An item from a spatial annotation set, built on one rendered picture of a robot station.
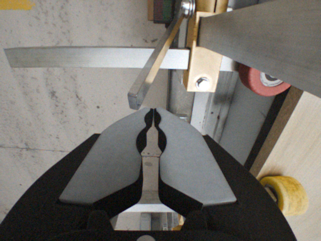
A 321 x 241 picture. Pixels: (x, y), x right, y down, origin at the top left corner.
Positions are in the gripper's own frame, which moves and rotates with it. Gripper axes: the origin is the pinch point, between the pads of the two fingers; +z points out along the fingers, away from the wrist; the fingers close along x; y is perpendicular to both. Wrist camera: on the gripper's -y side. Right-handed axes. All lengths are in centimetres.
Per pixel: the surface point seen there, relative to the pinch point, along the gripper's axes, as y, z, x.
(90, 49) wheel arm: -2.7, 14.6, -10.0
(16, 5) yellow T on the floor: -19, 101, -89
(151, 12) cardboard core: -15, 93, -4
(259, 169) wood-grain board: 20.0, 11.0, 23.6
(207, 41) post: -4.5, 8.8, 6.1
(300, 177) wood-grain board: 23.1, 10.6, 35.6
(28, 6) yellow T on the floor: -19, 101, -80
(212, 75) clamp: 0.5, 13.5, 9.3
